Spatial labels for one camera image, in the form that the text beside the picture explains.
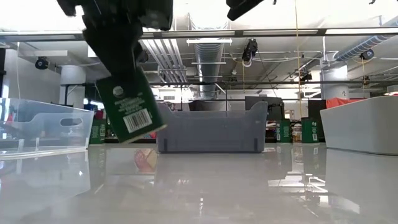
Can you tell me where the round silver ceiling duct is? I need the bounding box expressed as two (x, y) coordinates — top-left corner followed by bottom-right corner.
(194, 40), (225, 98)

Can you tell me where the yellow hanging cord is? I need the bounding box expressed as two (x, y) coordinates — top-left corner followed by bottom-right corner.
(293, 0), (303, 127)

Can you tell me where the clear plastic bin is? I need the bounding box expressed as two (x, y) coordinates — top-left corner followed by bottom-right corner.
(0, 98), (95, 161)

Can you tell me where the red cloth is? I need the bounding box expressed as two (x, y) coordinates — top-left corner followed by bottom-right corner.
(325, 97), (366, 110)

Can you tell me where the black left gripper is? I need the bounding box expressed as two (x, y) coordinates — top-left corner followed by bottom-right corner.
(55, 0), (174, 78)

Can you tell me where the white ceiling light fixture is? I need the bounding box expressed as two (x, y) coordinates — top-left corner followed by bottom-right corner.
(185, 38), (233, 44)

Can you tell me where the white plastic bin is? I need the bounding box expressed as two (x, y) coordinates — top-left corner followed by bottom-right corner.
(320, 95), (398, 156)

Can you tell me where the dark grey plastic bin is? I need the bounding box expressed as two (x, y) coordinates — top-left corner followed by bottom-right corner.
(156, 101), (269, 154)

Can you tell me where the silver insulated ceiling duct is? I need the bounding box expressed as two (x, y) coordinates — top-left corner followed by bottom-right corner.
(333, 16), (398, 62)

